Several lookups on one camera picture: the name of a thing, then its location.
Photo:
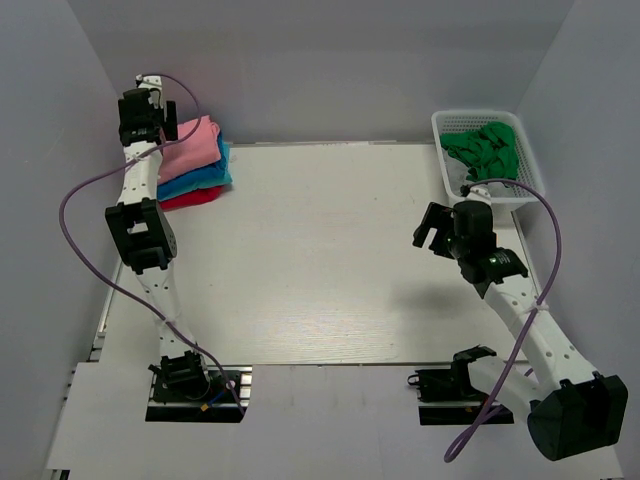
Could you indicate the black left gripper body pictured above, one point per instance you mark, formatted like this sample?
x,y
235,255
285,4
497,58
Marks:
x,y
125,114

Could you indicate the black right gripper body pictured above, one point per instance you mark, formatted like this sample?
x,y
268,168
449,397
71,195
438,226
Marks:
x,y
456,244

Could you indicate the pink t-shirt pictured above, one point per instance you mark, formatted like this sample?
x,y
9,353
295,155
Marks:
x,y
199,150

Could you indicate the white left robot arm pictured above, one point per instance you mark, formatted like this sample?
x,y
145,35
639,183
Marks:
x,y
143,237

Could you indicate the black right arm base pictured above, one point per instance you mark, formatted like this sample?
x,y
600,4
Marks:
x,y
445,395

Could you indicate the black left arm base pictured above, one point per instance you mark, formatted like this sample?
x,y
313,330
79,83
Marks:
x,y
183,390

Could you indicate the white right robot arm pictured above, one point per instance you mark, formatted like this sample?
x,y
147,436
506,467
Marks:
x,y
568,406

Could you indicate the grey t-shirt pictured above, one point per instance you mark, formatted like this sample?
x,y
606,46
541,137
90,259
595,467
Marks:
x,y
457,174

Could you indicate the folded blue t-shirt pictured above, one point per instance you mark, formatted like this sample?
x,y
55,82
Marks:
x,y
201,178

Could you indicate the folded cyan t-shirt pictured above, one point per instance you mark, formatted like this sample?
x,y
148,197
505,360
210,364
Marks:
x,y
226,157

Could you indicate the folded red t-shirt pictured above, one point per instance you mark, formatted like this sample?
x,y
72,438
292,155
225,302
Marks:
x,y
193,198

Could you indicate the white plastic laundry basket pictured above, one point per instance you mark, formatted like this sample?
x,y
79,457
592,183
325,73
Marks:
x,y
457,121

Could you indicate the green t-shirt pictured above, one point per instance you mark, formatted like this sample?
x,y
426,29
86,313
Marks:
x,y
487,153

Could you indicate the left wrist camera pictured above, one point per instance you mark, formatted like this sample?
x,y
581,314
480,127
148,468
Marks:
x,y
152,83

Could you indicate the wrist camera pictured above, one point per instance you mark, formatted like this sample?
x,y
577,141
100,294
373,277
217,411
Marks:
x,y
152,83
476,193

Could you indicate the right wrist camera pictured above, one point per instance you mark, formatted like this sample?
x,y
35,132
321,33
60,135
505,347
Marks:
x,y
476,193

